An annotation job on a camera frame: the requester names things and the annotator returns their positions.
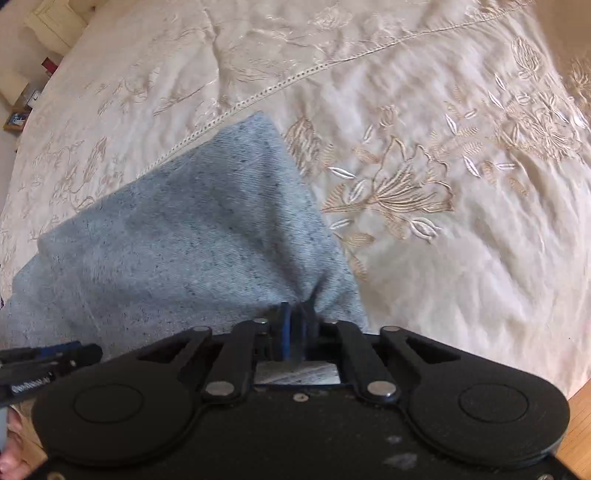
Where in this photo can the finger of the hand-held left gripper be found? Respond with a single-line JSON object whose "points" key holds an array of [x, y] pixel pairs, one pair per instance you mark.
{"points": [[57, 353]]}

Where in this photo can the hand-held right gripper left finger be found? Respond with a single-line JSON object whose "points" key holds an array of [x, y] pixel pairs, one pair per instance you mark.
{"points": [[285, 332]]}

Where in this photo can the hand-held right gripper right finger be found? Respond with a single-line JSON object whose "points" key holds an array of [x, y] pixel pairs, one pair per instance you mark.
{"points": [[304, 330]]}

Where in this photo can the grey-blue pants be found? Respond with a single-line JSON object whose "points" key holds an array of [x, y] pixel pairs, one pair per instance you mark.
{"points": [[184, 230]]}

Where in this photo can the person's left hand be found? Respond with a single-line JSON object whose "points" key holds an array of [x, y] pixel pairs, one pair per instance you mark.
{"points": [[18, 445]]}

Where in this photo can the cream embroidered bedspread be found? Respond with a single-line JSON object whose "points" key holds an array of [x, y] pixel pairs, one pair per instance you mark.
{"points": [[461, 277]]}

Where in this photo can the cream table lamp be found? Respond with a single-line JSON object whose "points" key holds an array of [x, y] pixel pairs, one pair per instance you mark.
{"points": [[11, 90]]}

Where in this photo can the red box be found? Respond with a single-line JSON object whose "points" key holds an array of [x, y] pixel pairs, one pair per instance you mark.
{"points": [[51, 65]]}

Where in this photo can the wooden photo frame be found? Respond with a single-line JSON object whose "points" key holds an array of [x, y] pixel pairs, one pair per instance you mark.
{"points": [[14, 121]]}

